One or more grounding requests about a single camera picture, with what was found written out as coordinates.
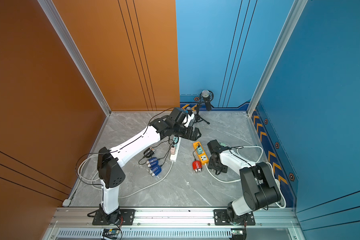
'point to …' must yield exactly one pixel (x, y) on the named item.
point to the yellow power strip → (203, 157)
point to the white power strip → (173, 157)
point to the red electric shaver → (197, 166)
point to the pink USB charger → (172, 150)
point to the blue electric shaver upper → (152, 161)
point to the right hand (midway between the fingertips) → (215, 167)
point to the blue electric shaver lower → (155, 170)
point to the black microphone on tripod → (205, 96)
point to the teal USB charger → (199, 149)
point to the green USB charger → (200, 151)
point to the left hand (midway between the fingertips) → (195, 131)
